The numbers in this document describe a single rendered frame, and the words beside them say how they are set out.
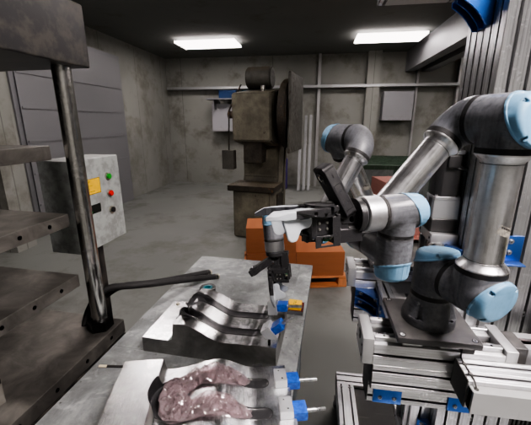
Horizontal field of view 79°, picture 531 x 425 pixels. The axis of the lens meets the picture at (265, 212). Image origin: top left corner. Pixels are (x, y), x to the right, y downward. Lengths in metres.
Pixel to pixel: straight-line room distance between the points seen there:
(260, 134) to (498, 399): 3.82
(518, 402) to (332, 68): 8.12
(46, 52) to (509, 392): 1.61
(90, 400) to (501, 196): 1.25
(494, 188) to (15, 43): 1.27
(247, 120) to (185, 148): 5.08
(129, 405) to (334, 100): 8.15
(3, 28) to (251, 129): 3.54
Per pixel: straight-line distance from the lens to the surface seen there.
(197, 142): 9.23
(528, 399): 1.15
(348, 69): 8.75
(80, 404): 1.27
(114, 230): 1.74
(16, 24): 1.23
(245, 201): 4.56
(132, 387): 1.09
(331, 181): 0.63
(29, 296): 1.42
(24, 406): 1.37
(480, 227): 0.91
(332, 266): 3.37
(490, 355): 1.20
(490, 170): 0.89
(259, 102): 4.40
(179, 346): 1.30
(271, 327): 1.20
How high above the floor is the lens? 1.62
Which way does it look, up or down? 16 degrees down
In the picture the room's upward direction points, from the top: straight up
